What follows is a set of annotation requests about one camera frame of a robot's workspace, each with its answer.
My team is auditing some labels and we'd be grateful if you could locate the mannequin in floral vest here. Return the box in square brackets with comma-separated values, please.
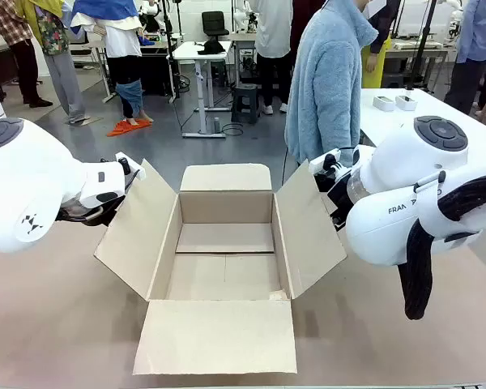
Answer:
[15, 0, 91, 126]

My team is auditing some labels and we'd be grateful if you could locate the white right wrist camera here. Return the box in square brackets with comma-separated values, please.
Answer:
[308, 148, 342, 173]

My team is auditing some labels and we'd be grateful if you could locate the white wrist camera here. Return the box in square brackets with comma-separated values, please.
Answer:
[308, 148, 342, 173]
[114, 152, 147, 191]

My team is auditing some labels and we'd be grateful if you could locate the dark plastic stool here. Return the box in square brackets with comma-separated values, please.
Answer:
[231, 83, 262, 125]

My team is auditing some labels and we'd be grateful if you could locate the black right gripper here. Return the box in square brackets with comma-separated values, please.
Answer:
[313, 161, 354, 233]

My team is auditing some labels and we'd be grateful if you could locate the person in white top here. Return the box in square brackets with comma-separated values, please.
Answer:
[252, 0, 295, 116]

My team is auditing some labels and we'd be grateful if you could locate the black cloth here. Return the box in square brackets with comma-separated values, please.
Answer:
[197, 38, 227, 56]

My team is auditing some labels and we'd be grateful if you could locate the black left arm cable sleeve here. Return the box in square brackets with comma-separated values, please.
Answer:
[55, 195, 125, 228]

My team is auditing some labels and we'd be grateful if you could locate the person in blue fleece jacket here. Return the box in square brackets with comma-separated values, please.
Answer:
[283, 0, 380, 168]

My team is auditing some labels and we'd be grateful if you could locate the black tripod stand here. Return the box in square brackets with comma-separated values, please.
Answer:
[403, 0, 439, 91]

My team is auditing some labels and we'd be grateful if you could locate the white side table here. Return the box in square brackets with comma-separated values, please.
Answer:
[358, 88, 486, 171]

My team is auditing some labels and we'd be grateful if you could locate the black office chair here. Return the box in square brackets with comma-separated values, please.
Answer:
[201, 11, 231, 40]

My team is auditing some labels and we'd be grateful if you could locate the white standing desk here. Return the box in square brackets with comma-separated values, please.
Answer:
[171, 40, 233, 140]

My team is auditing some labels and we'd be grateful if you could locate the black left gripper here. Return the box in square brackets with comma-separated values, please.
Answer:
[122, 171, 142, 196]

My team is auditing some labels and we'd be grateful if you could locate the brown cardboard box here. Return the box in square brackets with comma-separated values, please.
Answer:
[93, 159, 348, 376]

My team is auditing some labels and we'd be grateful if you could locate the person in plaid shirt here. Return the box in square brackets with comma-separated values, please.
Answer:
[0, 0, 54, 109]

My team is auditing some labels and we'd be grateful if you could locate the orange cloth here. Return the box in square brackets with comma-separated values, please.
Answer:
[106, 118, 153, 138]

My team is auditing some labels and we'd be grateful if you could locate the person in blue shirt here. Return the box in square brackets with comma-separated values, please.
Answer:
[442, 0, 486, 117]

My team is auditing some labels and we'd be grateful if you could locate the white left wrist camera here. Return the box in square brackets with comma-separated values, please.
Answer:
[114, 152, 147, 191]

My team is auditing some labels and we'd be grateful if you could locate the small white box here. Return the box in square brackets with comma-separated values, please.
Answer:
[373, 95, 396, 112]
[394, 94, 419, 112]

